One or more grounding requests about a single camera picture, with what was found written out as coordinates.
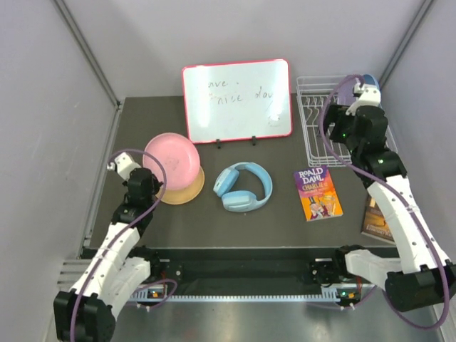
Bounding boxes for grey slotted cable duct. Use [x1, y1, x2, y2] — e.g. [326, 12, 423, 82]
[128, 285, 361, 304]

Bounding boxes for red framed whiteboard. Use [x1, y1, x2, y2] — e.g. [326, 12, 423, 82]
[182, 59, 293, 144]

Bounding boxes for blue plate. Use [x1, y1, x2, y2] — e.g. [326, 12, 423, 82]
[363, 73, 381, 95]

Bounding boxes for aluminium frame extrusion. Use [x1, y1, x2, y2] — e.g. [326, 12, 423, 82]
[51, 0, 121, 108]
[379, 0, 436, 86]

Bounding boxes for tan yellow plate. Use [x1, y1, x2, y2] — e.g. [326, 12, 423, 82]
[156, 167, 205, 205]

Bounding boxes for purple plate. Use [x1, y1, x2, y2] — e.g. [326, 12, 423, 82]
[336, 78, 357, 106]

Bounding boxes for pink plate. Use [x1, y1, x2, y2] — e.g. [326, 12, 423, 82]
[145, 133, 200, 190]

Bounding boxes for aluminium frame extrusion right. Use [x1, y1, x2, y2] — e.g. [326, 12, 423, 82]
[379, 0, 436, 86]

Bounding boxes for dark brown paperback book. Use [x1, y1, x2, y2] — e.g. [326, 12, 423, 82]
[361, 195, 395, 244]

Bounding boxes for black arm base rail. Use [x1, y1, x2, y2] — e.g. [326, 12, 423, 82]
[80, 245, 396, 291]

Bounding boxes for white wire dish rack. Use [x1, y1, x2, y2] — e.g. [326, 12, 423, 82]
[296, 76, 398, 167]

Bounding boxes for blue headphones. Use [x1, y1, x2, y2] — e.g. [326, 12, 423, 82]
[213, 162, 274, 213]

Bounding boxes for black whiteboard stand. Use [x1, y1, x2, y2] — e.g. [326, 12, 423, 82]
[215, 135, 257, 149]

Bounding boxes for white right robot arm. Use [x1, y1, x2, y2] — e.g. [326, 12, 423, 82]
[319, 104, 455, 312]

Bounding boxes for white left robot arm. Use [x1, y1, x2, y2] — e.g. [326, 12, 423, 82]
[53, 167, 162, 341]

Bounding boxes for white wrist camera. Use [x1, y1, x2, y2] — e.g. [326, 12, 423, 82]
[346, 83, 381, 116]
[106, 152, 141, 182]

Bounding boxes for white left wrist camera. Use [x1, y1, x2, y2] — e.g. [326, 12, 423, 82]
[106, 152, 141, 182]

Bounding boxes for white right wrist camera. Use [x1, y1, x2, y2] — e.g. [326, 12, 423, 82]
[346, 83, 381, 116]

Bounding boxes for Roald Dahl paperback book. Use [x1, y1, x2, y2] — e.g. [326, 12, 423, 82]
[294, 165, 343, 222]

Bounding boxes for aluminium frame extrusion left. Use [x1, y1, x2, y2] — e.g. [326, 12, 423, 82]
[51, 0, 121, 108]

